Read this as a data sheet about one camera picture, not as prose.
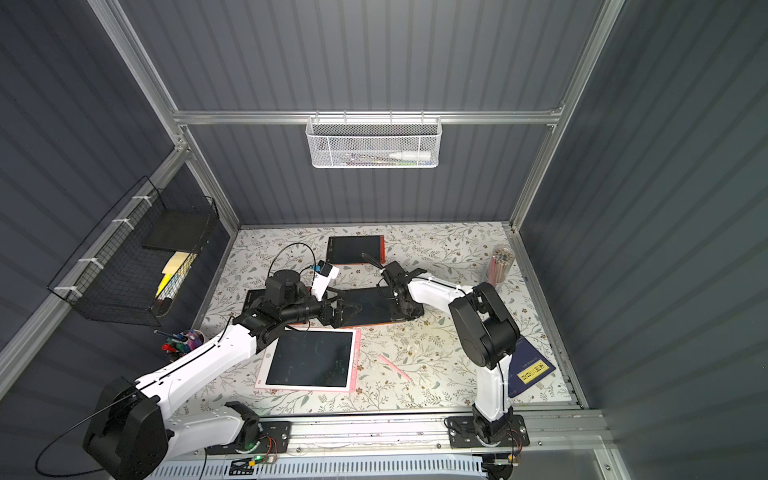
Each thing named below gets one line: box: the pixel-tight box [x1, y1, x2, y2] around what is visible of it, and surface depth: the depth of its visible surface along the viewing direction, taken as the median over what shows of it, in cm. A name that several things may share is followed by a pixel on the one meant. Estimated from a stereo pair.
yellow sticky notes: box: [155, 251, 190, 298], surface depth 75 cm
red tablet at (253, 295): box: [243, 289, 267, 312], surface depth 101 cm
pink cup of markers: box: [153, 328, 205, 355], surface depth 78 cm
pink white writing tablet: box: [255, 328, 362, 393], surface depth 89 cm
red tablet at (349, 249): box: [326, 235, 386, 265], surface depth 118 cm
